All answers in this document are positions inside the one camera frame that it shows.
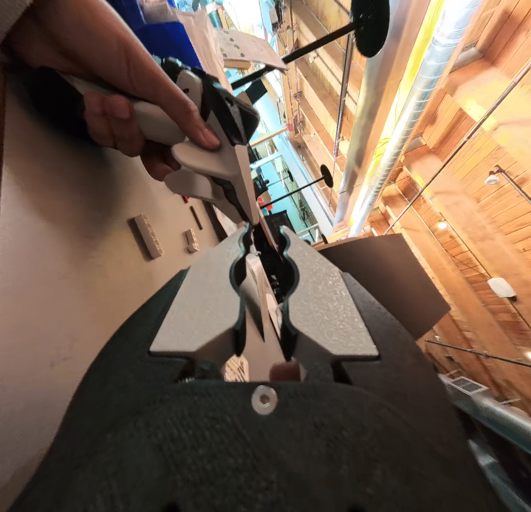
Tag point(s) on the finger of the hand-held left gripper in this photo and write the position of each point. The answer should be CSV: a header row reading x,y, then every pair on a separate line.
x,y
191,184
224,163

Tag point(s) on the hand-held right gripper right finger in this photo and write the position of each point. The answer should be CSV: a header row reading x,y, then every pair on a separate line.
x,y
327,317

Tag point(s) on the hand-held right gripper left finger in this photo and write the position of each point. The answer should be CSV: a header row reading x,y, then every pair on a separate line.
x,y
195,313

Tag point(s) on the white straight lego beam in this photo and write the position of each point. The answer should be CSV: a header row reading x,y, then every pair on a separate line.
x,y
148,236

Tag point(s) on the person's left forearm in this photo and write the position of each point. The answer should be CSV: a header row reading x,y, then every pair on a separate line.
x,y
16,2

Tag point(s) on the white L-shaped lego beam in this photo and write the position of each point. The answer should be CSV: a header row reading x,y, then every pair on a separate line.
x,y
191,241

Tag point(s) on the person's left hand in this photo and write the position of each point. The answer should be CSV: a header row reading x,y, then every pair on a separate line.
x,y
83,35

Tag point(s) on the black vertical pole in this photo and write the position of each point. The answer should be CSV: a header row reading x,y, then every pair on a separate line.
x,y
253,76

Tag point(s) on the printed poster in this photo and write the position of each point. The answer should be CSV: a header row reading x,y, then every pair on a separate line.
x,y
249,49

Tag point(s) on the tablet screen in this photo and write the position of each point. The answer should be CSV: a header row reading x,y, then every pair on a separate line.
x,y
385,279

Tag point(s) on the crumpled paper bags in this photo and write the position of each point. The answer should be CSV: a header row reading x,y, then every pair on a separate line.
x,y
203,35

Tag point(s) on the blue plastic bin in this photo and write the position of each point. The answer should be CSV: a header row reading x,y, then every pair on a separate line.
x,y
174,35

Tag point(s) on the white ceiling sensor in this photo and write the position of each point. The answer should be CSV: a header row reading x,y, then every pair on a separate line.
x,y
502,288

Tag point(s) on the ceiling spot lamp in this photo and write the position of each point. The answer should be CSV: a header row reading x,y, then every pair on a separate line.
x,y
493,178

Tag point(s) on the black pole with round mount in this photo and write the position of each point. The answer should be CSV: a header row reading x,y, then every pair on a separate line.
x,y
326,176
371,18

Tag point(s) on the silver ventilation duct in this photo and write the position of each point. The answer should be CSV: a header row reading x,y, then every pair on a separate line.
x,y
373,126

